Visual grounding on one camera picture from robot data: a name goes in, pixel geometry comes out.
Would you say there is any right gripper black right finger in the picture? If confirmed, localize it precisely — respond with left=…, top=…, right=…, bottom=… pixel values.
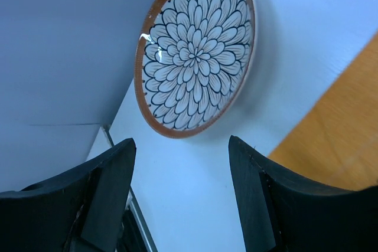
left=229, top=136, right=377, bottom=251

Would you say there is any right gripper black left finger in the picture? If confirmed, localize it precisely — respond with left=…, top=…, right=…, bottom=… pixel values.
left=1, top=138, right=136, bottom=251

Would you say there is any yellow cartoon cloth napkin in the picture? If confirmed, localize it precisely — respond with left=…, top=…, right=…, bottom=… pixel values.
left=269, top=36, right=377, bottom=191

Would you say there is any floral patterned plate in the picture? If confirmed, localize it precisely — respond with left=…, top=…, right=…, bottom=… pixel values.
left=133, top=0, right=258, bottom=139

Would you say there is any metal table rail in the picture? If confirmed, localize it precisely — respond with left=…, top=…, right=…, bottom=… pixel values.
left=102, top=125, right=159, bottom=252

